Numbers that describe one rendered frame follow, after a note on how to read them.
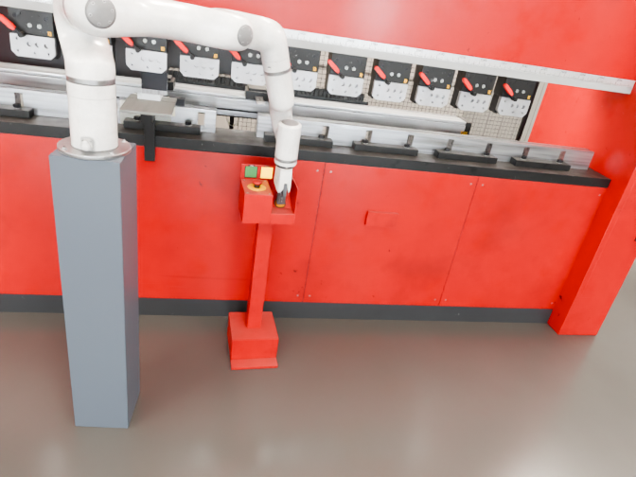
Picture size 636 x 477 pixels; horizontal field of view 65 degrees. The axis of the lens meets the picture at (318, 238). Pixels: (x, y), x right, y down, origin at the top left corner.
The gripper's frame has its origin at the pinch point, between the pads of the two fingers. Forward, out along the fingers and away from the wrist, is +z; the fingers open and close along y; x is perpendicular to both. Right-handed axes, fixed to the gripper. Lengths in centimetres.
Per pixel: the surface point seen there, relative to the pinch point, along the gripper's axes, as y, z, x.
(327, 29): -40, -55, 20
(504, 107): -29, -32, 105
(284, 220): 7.0, 5.2, 0.7
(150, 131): -26, -14, -48
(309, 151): -22.7, -9.6, 15.3
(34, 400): 33, 67, -90
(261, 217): 6.7, 4.0, -8.2
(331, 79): -36, -37, 24
